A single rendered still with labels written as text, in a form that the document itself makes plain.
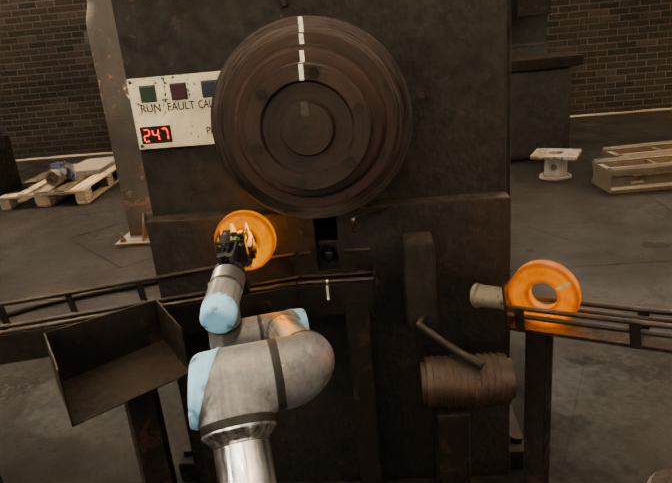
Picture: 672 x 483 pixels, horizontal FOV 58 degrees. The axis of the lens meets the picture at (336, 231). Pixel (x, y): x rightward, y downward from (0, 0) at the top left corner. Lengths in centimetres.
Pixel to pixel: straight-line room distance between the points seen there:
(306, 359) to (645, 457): 142
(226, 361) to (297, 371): 11
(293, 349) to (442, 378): 61
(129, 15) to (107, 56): 263
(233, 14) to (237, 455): 105
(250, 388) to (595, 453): 142
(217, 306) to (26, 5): 748
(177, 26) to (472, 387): 113
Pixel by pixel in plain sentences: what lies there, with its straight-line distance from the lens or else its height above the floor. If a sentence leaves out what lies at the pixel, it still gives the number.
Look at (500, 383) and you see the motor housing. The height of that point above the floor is 49.
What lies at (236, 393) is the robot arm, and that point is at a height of 82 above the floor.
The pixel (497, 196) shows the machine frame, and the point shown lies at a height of 87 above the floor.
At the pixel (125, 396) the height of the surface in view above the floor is 60.
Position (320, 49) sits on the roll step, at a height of 128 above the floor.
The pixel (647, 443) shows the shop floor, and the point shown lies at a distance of 224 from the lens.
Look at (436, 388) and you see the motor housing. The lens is 151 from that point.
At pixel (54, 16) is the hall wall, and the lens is 840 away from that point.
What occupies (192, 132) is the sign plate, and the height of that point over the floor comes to 109.
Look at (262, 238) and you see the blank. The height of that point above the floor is 83.
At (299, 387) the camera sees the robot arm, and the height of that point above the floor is 81.
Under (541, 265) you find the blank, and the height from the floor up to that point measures 78.
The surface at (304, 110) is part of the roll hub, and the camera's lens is 134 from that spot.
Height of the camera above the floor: 133
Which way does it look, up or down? 19 degrees down
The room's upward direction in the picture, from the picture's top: 5 degrees counter-clockwise
